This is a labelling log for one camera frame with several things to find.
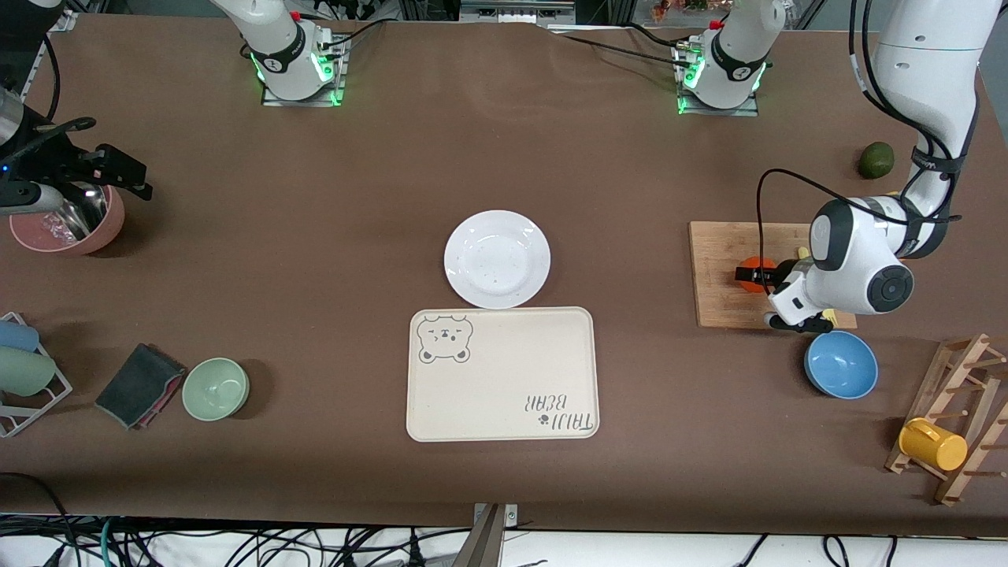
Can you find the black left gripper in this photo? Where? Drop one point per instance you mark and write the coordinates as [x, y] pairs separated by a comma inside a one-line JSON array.
[[776, 276]]

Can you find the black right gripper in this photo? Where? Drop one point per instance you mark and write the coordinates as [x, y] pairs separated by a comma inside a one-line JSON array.
[[49, 160]]

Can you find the orange mandarin fruit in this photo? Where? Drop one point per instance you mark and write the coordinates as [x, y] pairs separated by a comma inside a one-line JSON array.
[[757, 262]]

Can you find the white round plate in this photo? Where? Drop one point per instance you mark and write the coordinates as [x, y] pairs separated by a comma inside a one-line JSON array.
[[497, 259]]

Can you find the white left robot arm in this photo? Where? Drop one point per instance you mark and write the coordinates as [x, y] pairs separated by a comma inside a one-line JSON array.
[[921, 79]]

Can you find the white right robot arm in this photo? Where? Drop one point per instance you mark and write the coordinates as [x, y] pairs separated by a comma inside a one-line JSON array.
[[283, 47]]

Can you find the wooden cutting board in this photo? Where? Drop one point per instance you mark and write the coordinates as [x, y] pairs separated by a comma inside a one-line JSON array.
[[720, 268]]

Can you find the metal scoop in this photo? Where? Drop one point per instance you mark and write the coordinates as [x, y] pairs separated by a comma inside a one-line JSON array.
[[83, 214]]

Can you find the pink bowl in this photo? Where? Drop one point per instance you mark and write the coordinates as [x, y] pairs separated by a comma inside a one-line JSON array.
[[102, 232]]

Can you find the yellow plastic fork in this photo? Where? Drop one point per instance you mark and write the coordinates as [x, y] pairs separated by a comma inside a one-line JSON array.
[[829, 317]]

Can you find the blue bowl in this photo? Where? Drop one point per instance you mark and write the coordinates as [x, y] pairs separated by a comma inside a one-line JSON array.
[[841, 366]]

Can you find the dark green avocado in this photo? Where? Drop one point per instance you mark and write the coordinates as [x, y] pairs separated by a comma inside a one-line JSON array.
[[876, 160]]

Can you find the light blue cup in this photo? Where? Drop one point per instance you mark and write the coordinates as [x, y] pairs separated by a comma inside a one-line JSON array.
[[16, 335]]

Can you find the dark grey folded cloth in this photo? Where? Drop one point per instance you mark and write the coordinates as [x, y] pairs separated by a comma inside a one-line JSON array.
[[138, 386]]

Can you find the pale green cup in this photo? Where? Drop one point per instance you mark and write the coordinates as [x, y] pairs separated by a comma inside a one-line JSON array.
[[24, 372]]

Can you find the pale green bowl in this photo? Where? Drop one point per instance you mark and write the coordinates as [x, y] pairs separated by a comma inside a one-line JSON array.
[[216, 389]]

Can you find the wooden cup rack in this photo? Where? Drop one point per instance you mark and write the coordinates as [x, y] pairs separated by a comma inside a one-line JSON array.
[[957, 409]]

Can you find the yellow cup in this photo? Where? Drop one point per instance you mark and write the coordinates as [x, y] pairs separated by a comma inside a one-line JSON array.
[[932, 445]]

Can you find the beige bear print tray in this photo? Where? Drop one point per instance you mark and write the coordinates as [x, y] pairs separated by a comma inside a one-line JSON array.
[[504, 378]]

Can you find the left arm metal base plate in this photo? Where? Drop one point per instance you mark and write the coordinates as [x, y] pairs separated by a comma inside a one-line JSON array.
[[720, 112]]

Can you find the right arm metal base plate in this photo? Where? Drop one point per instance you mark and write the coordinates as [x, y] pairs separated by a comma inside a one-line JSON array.
[[303, 101]]

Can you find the grey metal bracket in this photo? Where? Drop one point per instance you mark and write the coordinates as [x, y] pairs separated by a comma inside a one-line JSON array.
[[490, 535]]

